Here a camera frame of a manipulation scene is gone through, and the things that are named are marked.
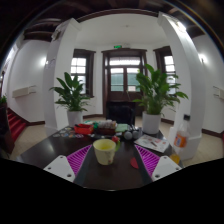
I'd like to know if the red and green toy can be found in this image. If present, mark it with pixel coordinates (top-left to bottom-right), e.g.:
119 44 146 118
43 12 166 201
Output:
111 135 122 152

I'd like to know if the black chair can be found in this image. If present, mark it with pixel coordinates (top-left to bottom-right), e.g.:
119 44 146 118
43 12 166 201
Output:
105 100 137 126

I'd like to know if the small potted plant white pot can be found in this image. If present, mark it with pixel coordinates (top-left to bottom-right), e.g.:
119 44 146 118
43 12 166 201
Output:
49 72 92 128

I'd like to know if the large potted plant white pot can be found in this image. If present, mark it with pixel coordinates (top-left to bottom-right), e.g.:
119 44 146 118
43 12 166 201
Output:
132 63 189 135

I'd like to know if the green book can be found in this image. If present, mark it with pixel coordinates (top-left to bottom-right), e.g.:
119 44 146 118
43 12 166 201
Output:
115 123 129 133

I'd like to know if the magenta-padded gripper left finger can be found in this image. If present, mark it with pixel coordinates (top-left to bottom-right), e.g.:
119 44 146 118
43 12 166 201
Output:
43 144 96 188

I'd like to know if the pale yellow cup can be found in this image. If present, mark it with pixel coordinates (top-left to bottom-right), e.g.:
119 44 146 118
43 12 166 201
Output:
92 138 117 166

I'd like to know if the orange drink bottle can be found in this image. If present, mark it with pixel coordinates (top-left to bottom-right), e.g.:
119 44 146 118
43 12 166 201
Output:
169 114 192 166

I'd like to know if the white wall radiator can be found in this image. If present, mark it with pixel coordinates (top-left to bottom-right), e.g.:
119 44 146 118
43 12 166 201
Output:
212 85 224 101
11 85 38 99

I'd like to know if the brown basket of snacks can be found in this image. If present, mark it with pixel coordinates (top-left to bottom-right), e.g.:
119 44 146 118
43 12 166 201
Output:
96 119 118 136

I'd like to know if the flat round red coaster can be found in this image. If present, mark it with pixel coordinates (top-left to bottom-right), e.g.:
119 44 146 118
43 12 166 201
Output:
129 156 140 170

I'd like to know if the printed white leaflet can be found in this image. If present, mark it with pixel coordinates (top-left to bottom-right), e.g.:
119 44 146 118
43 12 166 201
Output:
134 134 170 154

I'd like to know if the colourful round stickers sheet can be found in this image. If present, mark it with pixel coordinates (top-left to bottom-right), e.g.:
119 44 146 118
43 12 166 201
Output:
52 126 85 139

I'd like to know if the red carpeted staircase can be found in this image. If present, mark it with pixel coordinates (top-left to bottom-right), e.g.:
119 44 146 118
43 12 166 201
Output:
6 108 28 143

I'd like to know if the dark wooden double door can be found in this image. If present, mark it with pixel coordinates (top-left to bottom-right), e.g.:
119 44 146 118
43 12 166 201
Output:
101 48 148 118

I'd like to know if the dark framed window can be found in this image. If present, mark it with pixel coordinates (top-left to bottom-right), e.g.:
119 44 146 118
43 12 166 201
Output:
70 48 96 98
153 45 178 94

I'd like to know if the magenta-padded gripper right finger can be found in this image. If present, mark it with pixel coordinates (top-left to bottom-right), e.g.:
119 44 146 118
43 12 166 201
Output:
132 144 183 188

